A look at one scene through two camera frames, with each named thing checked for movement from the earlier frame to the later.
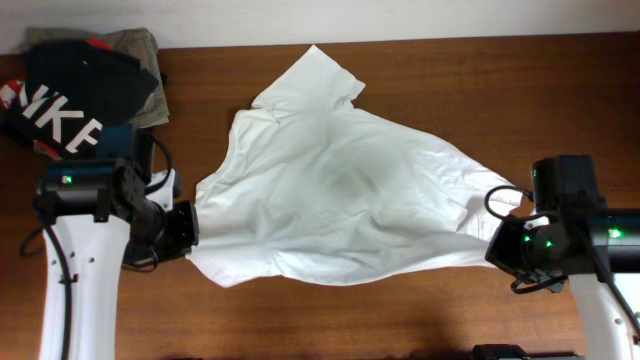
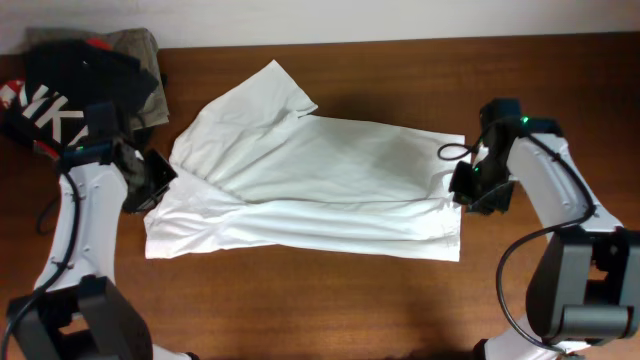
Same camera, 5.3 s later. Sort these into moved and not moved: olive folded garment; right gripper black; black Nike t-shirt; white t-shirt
Moved: white t-shirt; right gripper black
Not moved: black Nike t-shirt; olive folded garment
